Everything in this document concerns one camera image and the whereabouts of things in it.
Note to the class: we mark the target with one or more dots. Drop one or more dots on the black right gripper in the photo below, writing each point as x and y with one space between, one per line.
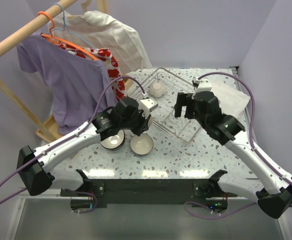
181 101

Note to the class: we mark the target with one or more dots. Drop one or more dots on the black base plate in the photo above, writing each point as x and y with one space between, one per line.
104 192

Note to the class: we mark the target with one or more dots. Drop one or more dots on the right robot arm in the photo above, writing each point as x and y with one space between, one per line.
273 189

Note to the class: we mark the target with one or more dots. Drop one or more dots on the blue wire hanger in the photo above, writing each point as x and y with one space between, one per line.
66 28

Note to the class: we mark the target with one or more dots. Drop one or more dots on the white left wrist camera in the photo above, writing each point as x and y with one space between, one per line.
147 104

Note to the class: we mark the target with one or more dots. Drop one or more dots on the white shirt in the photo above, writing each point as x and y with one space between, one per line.
103 31

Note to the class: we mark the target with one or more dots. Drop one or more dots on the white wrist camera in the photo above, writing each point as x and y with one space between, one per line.
147 104
201 85

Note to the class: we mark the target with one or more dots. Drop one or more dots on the cream floral bowl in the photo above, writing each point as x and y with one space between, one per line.
150 121

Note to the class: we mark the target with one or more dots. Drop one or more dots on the red bowl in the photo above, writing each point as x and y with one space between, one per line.
114 140

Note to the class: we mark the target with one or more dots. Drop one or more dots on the orange hanger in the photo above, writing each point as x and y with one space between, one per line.
56 40

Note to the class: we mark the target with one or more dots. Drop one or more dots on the red floral cloth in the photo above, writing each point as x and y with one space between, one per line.
109 61

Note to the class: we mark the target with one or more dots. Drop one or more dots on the white folded cloth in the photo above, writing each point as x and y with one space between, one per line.
231 101

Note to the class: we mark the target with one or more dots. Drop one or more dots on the wire dish rack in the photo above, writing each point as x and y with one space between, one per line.
174 81

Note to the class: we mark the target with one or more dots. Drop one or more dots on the purple t-shirt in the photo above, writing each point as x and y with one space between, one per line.
79 85

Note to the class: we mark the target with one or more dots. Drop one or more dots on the small white bowl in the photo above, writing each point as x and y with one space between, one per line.
157 90

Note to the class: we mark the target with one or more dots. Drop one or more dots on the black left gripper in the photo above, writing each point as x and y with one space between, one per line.
142 122

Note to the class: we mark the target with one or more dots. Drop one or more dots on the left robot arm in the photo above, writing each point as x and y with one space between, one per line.
35 166

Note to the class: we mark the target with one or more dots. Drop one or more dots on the teal white dotted bowl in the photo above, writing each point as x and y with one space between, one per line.
141 145

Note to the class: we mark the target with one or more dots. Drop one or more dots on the wooden clothes rack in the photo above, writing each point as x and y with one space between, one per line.
16 128

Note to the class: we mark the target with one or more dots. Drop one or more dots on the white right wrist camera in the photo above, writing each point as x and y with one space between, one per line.
201 85

